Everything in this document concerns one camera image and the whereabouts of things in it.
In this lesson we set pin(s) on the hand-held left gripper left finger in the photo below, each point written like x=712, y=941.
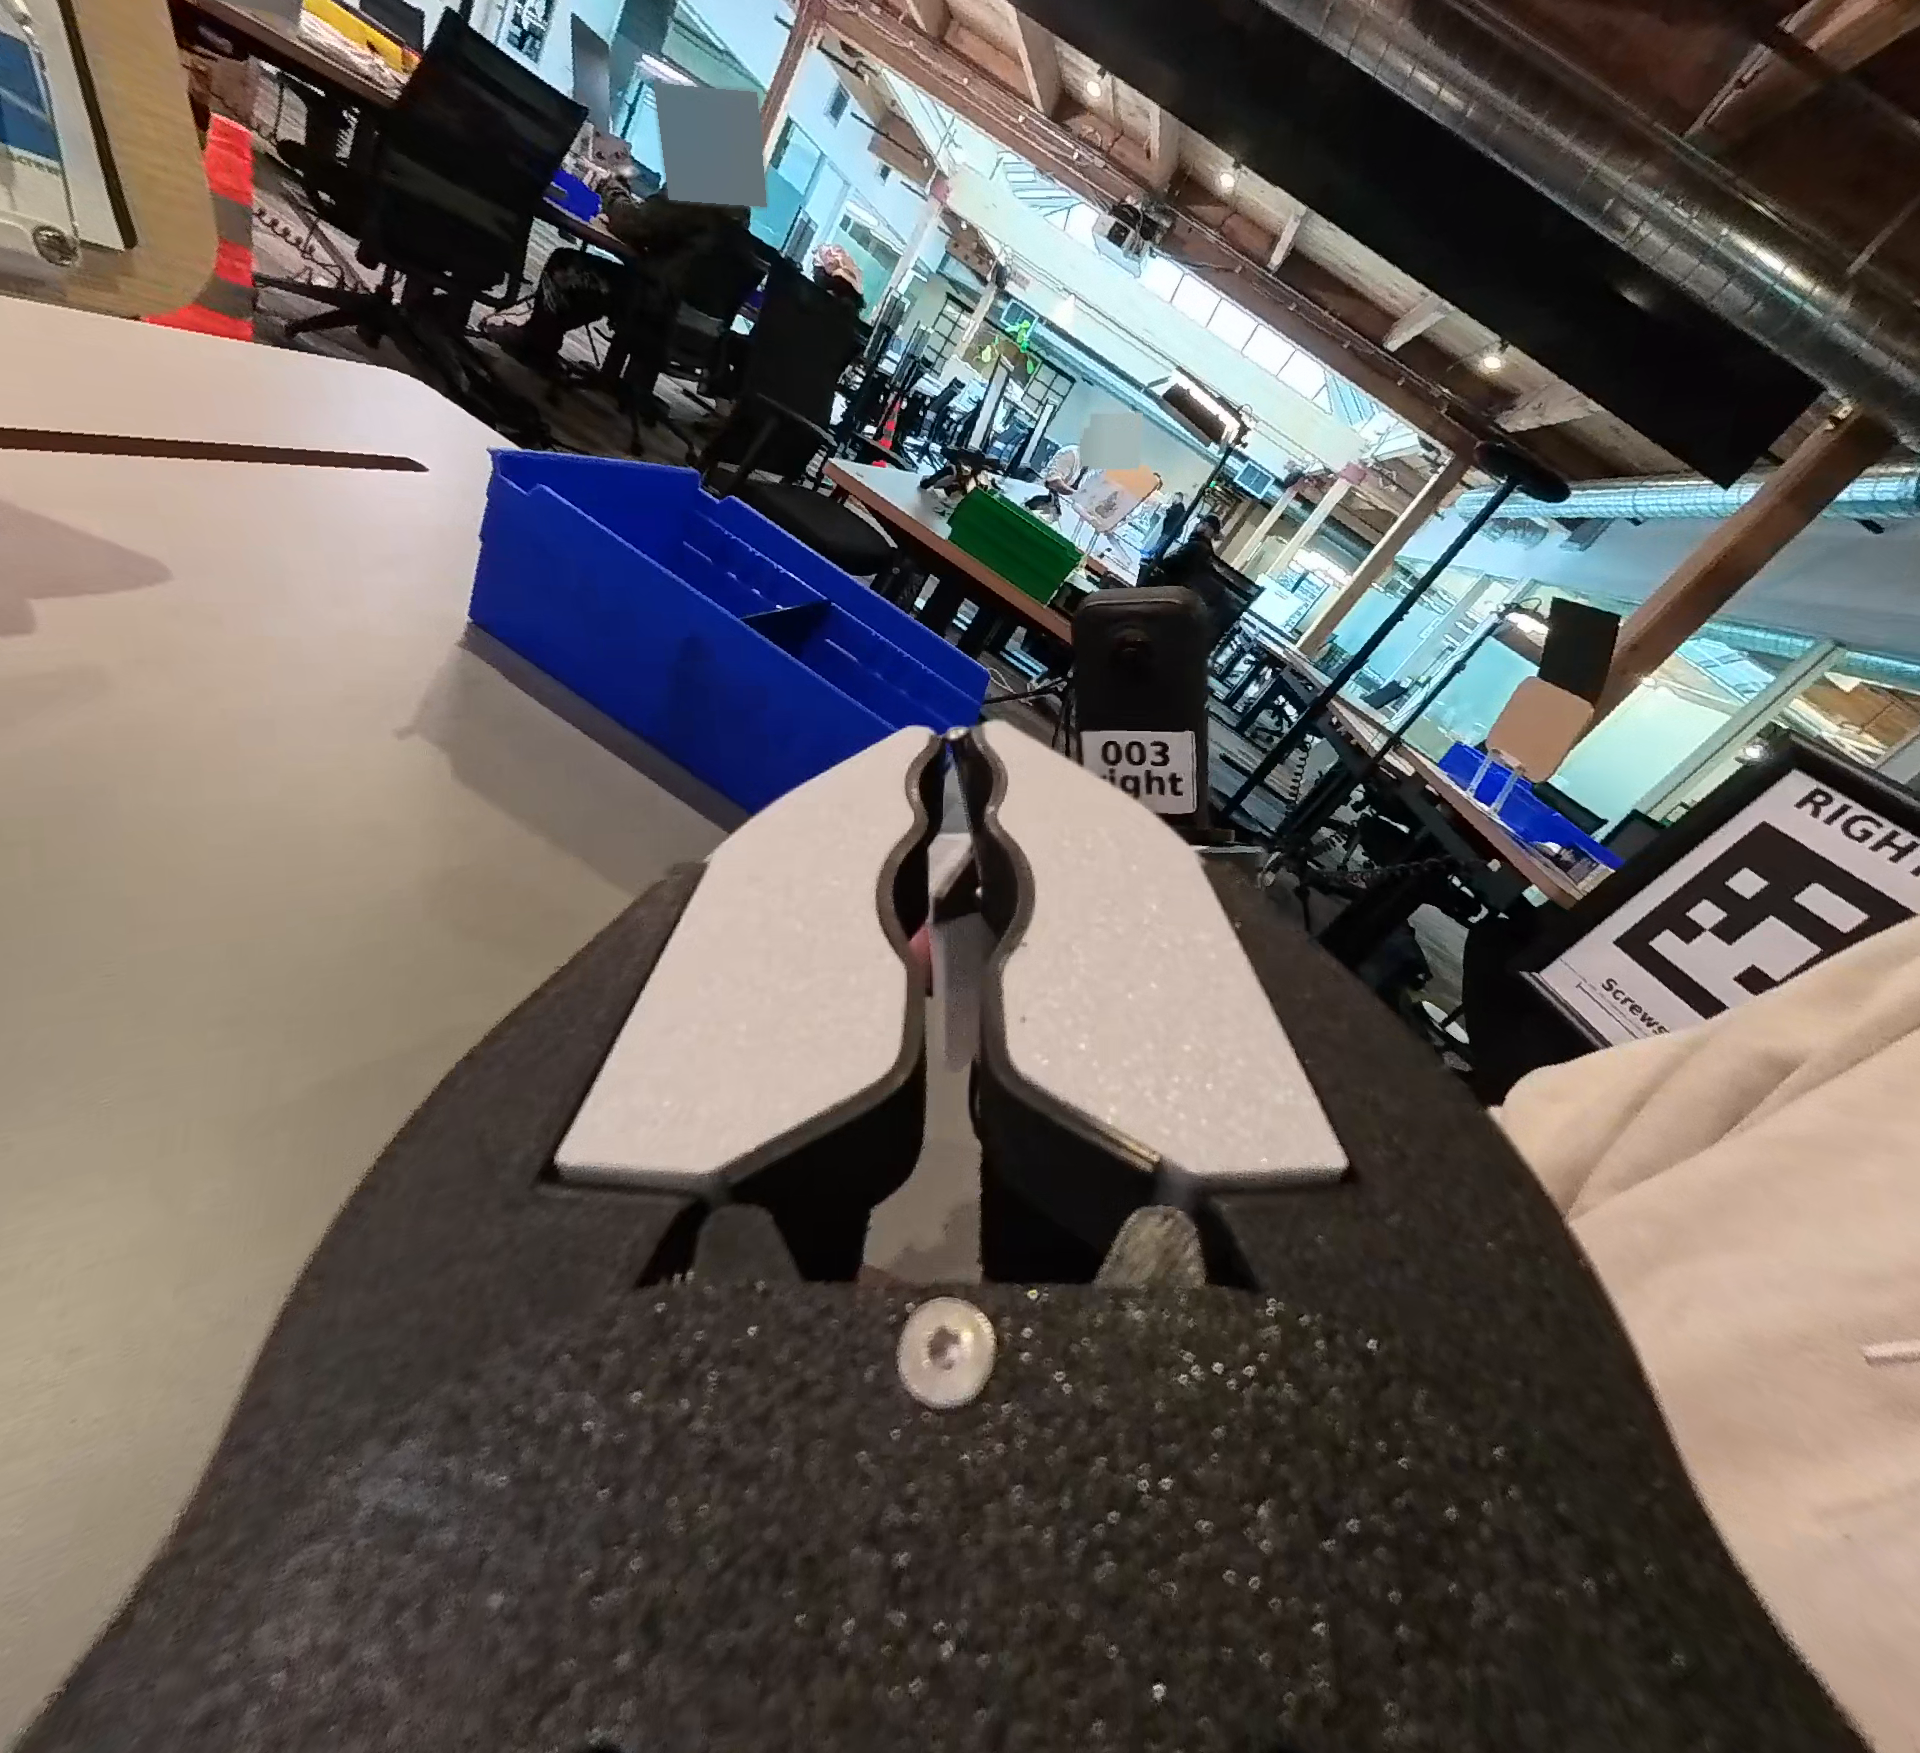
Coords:
x=767, y=1018

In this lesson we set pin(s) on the silver ventilation duct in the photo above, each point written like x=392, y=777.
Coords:
x=1500, y=90

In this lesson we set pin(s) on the row of blue bins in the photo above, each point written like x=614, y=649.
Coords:
x=1532, y=816

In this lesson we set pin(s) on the green plastic bins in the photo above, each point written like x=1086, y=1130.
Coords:
x=1019, y=545

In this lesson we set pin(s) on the orange traffic cone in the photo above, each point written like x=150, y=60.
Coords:
x=225, y=178

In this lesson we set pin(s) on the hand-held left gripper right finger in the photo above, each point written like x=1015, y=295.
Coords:
x=1156, y=1018

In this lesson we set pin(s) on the wooden support post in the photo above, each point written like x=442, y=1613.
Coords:
x=1757, y=538

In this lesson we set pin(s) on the black mesh office chair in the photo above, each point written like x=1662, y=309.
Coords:
x=452, y=164

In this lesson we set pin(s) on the black white marker sign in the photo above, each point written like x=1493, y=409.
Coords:
x=1757, y=914

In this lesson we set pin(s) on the long wooden worktable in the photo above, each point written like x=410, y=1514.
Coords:
x=901, y=501

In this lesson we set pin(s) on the person's cream sweatshirt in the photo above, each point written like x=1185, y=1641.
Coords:
x=1801, y=1483

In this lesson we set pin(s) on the black tripod pole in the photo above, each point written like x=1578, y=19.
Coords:
x=1523, y=470

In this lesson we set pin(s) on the wooden instruction board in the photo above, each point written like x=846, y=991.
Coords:
x=136, y=131

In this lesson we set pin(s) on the blue plastic bin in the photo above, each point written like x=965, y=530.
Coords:
x=631, y=628

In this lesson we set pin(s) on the black ceiling duct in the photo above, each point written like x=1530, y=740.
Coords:
x=1500, y=298

